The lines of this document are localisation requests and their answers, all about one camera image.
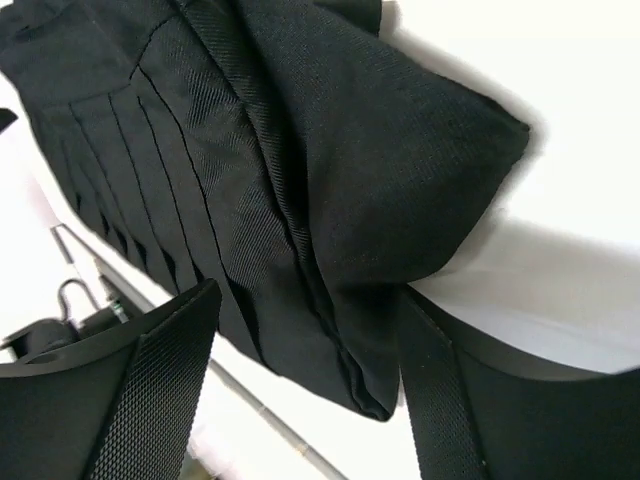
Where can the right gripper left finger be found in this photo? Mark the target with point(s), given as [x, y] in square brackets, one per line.
[117, 405]

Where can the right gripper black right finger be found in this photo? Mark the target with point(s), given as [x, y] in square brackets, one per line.
[482, 409]

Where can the black skirt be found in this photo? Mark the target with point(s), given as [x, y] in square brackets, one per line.
[280, 148]

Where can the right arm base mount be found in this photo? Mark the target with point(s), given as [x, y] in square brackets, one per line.
[49, 334]

